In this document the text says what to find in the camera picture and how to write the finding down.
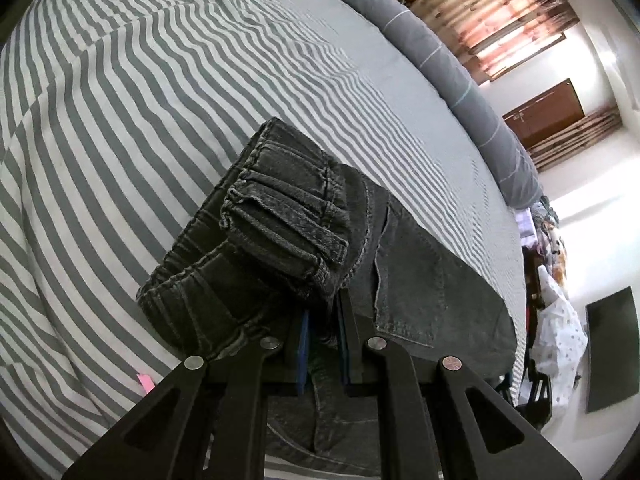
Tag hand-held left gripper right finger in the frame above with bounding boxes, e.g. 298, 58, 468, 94
336, 292, 583, 480

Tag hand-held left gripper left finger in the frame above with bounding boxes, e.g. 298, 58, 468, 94
62, 309, 313, 480

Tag dark grey denim pants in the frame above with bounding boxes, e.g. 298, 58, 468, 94
136, 117, 518, 478

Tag white dotted cloth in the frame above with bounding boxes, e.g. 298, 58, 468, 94
530, 265, 588, 406

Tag dark floor mat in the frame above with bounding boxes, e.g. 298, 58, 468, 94
585, 287, 640, 413

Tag grey white striped bedsheet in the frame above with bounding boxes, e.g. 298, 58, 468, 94
0, 0, 531, 480

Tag grey bolster with thin stripes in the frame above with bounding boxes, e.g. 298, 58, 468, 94
317, 0, 543, 209

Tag brown wooden cabinet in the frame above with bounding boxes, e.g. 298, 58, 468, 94
502, 78, 586, 148

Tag wooden slatted panel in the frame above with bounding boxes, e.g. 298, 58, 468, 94
530, 107, 623, 171

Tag orange patterned curtain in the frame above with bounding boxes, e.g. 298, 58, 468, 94
420, 0, 581, 83

